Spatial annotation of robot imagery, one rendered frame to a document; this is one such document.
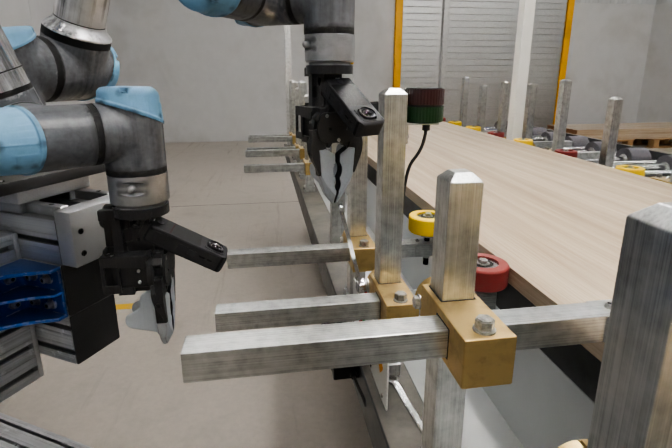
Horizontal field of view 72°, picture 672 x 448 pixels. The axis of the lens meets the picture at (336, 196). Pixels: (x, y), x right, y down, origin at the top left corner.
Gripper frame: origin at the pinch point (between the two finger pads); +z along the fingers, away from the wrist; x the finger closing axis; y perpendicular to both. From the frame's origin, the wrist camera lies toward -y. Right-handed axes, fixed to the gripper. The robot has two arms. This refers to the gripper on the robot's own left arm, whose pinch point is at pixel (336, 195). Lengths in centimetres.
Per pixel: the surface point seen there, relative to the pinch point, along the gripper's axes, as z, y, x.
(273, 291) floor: 101, 163, -51
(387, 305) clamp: 13.6, -12.7, -1.5
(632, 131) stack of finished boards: 73, 352, -735
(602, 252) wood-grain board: 10.6, -19.9, -40.8
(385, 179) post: -3.4, -6.5, -4.9
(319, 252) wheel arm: 16.3, 16.1, -5.2
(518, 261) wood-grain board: 10.6, -15.6, -25.1
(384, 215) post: 2.2, -6.5, -4.9
